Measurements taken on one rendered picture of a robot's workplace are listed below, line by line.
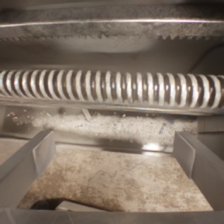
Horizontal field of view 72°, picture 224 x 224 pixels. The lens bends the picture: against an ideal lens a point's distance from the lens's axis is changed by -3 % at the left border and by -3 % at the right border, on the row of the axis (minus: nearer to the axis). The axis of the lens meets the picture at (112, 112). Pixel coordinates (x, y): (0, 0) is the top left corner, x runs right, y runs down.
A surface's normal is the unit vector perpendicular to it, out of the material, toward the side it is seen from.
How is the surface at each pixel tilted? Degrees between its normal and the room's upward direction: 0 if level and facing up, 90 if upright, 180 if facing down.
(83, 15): 0
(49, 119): 0
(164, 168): 0
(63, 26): 90
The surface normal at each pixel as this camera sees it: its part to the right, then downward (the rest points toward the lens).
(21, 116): -0.13, -0.15
